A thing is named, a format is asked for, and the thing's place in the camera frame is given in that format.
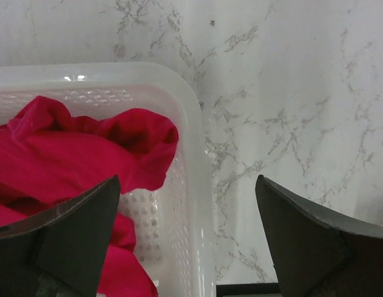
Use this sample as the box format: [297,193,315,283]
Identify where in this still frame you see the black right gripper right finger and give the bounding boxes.
[255,175,383,296]

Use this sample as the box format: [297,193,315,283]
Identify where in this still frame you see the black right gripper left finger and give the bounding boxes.
[0,176,121,296]

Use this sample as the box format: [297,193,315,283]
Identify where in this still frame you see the white plastic laundry basket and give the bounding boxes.
[0,62,216,296]

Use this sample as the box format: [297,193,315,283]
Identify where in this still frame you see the red t shirt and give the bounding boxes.
[0,96,179,296]

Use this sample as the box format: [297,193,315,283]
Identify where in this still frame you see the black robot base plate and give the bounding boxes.
[216,283,282,297]

